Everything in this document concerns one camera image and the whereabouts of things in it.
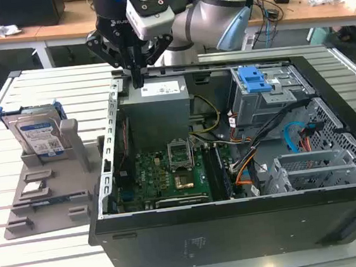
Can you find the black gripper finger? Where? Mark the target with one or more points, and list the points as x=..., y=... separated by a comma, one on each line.
x=156, y=51
x=105, y=50

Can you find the hard disk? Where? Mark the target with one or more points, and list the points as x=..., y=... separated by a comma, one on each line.
x=38, y=135

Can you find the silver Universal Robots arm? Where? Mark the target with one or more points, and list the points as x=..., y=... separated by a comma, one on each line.
x=204, y=16

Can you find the silver disk bay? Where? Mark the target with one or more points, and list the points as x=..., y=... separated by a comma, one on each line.
x=311, y=159

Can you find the wooden desk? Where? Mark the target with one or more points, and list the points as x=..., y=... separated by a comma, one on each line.
x=68, y=28

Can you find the grey power supply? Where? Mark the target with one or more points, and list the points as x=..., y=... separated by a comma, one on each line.
x=154, y=117

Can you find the blue plastic drive latch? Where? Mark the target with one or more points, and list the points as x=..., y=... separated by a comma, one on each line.
x=250, y=81

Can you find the crumpled white paper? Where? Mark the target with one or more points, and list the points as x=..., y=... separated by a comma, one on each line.
x=4, y=29

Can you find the grey metal drive cage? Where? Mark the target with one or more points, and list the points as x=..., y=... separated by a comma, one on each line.
x=248, y=107

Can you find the green motherboard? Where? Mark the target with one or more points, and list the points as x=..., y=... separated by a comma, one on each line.
x=157, y=180

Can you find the CPU socket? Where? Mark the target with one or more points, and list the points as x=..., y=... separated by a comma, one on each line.
x=184, y=181

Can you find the black RAM slot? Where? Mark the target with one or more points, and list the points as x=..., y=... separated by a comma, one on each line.
x=212, y=174

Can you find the black graphics card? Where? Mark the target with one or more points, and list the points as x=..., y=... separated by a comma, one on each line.
x=182, y=200

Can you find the grey parts rack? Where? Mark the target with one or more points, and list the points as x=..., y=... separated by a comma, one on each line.
x=60, y=197

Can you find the silver CPU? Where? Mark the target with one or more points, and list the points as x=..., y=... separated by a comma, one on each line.
x=32, y=187

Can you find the RAM stick with blue label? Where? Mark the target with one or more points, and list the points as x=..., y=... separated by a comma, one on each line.
x=49, y=200

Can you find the pale green cabinet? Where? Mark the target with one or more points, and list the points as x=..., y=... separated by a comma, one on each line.
x=317, y=37

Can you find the black PC case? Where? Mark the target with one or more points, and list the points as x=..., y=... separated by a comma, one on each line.
x=239, y=235

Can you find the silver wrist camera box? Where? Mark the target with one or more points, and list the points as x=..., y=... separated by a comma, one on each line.
x=153, y=22

